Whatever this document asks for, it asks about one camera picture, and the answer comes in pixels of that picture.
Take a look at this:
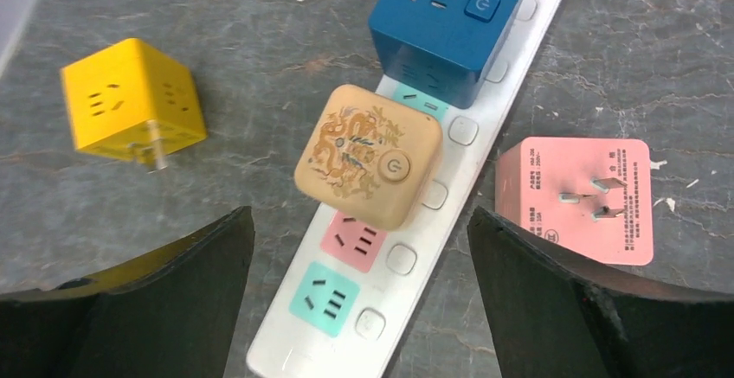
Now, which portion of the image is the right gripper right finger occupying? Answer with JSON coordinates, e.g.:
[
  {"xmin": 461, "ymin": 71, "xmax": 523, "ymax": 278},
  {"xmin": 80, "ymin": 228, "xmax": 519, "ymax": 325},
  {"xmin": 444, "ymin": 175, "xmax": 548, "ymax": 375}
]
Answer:
[{"xmin": 467, "ymin": 208, "xmax": 733, "ymax": 377}]

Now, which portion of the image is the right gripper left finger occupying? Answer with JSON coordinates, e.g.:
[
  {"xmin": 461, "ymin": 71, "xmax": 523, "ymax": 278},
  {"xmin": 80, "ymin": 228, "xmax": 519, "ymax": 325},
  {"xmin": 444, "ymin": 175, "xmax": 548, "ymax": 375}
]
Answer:
[{"xmin": 1, "ymin": 206, "xmax": 255, "ymax": 377}]

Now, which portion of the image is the pink adapter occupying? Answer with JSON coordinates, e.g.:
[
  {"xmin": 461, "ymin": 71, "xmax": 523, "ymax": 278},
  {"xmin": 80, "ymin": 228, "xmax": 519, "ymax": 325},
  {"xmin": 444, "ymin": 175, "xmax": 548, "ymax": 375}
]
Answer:
[{"xmin": 495, "ymin": 136, "xmax": 654, "ymax": 266}]

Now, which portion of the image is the white long power strip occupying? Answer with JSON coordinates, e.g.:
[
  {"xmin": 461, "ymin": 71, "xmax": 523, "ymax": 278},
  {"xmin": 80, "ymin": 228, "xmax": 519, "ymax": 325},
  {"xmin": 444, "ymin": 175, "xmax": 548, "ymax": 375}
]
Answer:
[{"xmin": 247, "ymin": 0, "xmax": 562, "ymax": 377}]

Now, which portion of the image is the yellow cube adapter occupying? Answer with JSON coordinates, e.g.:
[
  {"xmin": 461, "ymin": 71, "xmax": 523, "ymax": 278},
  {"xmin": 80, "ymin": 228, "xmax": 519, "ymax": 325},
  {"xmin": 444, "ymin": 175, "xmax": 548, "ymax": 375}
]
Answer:
[{"xmin": 60, "ymin": 38, "xmax": 207, "ymax": 172}]

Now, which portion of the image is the orange cube adapter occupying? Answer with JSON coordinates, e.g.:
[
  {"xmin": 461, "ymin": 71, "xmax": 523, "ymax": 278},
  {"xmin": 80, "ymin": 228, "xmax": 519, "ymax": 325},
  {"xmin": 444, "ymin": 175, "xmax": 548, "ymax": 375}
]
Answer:
[{"xmin": 293, "ymin": 84, "xmax": 443, "ymax": 231}]

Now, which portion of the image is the blue white cube adapter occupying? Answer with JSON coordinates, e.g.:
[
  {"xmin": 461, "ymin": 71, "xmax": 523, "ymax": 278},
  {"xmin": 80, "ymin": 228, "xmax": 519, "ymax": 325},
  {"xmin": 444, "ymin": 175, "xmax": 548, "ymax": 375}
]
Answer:
[{"xmin": 368, "ymin": 0, "xmax": 522, "ymax": 109}]

